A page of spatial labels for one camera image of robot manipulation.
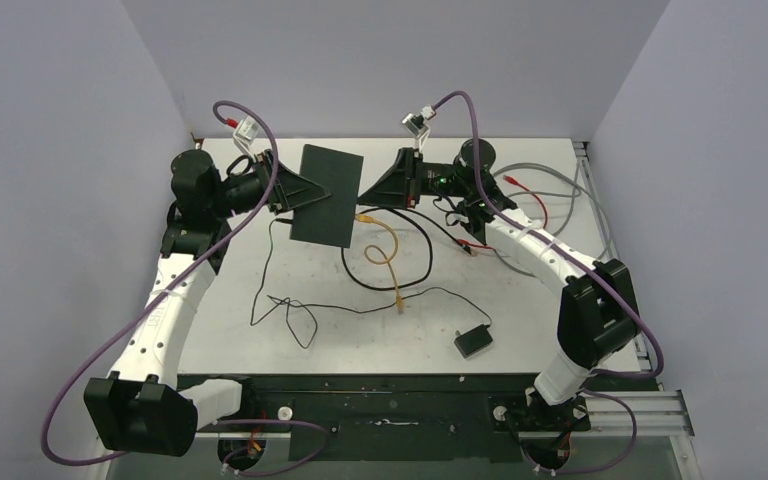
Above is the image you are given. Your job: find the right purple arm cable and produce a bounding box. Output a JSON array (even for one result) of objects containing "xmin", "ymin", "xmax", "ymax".
[{"xmin": 423, "ymin": 89, "xmax": 665, "ymax": 478}]

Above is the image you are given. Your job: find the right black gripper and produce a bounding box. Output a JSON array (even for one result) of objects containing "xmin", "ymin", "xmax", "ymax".
[{"xmin": 356, "ymin": 149, "xmax": 469, "ymax": 210}]

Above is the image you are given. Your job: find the grey ethernet cable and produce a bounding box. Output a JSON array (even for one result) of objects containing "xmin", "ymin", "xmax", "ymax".
[{"xmin": 489, "ymin": 161, "xmax": 617, "ymax": 278}]

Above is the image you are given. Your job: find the aluminium front rail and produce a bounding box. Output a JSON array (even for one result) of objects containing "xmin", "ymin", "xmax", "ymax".
[{"xmin": 198, "ymin": 377, "xmax": 692, "ymax": 439}]

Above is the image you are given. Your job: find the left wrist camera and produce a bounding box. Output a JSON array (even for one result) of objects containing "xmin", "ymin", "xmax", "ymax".
[{"xmin": 227, "ymin": 116, "xmax": 260, "ymax": 151}]

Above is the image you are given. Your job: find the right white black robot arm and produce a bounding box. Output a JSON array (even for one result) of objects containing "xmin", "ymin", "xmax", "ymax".
[{"xmin": 358, "ymin": 139, "xmax": 640, "ymax": 428}]

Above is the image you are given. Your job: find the red ethernet cable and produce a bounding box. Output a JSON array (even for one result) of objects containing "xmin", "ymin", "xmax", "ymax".
[{"xmin": 458, "ymin": 173, "xmax": 550, "ymax": 256}]

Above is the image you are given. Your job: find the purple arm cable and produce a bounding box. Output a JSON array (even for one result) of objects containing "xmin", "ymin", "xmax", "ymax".
[
  {"xmin": 423, "ymin": 89, "xmax": 665, "ymax": 478},
  {"xmin": 40, "ymin": 100, "xmax": 332, "ymax": 480}
]

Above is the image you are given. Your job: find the black power adapter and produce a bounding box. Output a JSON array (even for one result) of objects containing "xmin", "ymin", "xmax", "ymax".
[{"xmin": 453, "ymin": 324, "xmax": 493, "ymax": 359}]

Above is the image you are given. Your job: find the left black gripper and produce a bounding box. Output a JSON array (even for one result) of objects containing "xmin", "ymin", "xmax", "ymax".
[{"xmin": 209, "ymin": 149, "xmax": 330, "ymax": 220}]

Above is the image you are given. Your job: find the black network switch box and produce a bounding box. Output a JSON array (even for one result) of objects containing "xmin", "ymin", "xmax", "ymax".
[{"xmin": 290, "ymin": 144, "xmax": 364, "ymax": 248}]

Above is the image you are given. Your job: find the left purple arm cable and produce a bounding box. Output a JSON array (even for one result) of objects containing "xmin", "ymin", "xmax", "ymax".
[{"xmin": 40, "ymin": 100, "xmax": 332, "ymax": 480}]

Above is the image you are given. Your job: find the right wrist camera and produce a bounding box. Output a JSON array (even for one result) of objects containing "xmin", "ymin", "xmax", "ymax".
[{"xmin": 401, "ymin": 105, "xmax": 436, "ymax": 140}]

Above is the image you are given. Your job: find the thin black power cord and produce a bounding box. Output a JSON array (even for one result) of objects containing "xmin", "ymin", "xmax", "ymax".
[{"xmin": 250, "ymin": 217, "xmax": 494, "ymax": 351}]

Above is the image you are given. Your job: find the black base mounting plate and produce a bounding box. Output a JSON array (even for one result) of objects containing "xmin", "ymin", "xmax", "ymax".
[{"xmin": 171, "ymin": 372, "xmax": 660, "ymax": 465}]

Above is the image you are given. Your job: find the yellow ethernet cable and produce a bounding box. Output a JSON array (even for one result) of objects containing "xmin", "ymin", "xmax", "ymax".
[{"xmin": 354, "ymin": 211, "xmax": 409, "ymax": 314}]

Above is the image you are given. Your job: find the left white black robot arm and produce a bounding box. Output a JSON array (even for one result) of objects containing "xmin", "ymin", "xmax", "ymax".
[{"xmin": 83, "ymin": 149, "xmax": 331, "ymax": 457}]

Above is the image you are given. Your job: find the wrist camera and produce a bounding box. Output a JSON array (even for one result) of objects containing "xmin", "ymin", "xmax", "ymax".
[
  {"xmin": 401, "ymin": 105, "xmax": 436, "ymax": 140},
  {"xmin": 227, "ymin": 116, "xmax": 260, "ymax": 151}
]

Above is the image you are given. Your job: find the black ethernet cable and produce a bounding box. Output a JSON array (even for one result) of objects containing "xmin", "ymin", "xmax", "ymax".
[{"xmin": 340, "ymin": 206, "xmax": 479, "ymax": 294}]

